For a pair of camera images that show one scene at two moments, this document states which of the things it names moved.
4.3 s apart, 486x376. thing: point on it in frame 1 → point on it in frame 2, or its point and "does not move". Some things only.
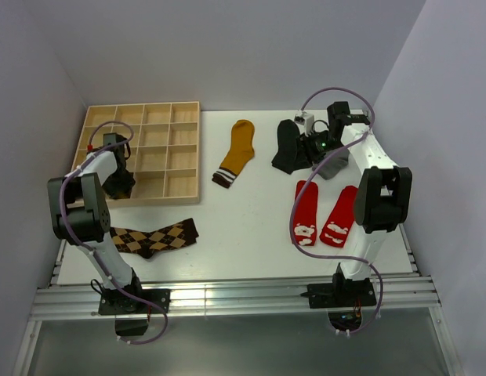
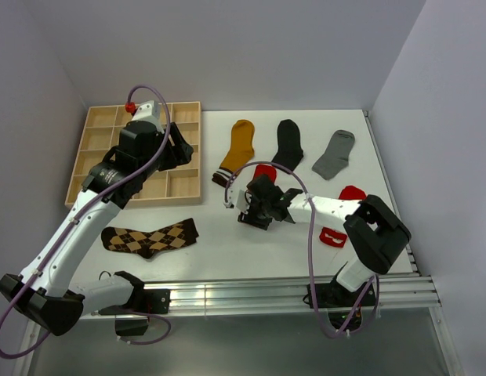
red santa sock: (305, 217) → (266, 169)
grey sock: (334, 164) does not move
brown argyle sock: (178, 235) does not move
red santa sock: (340, 222) does not move
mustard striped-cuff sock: (241, 151) does not move
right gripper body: (318, 144) → (257, 215)
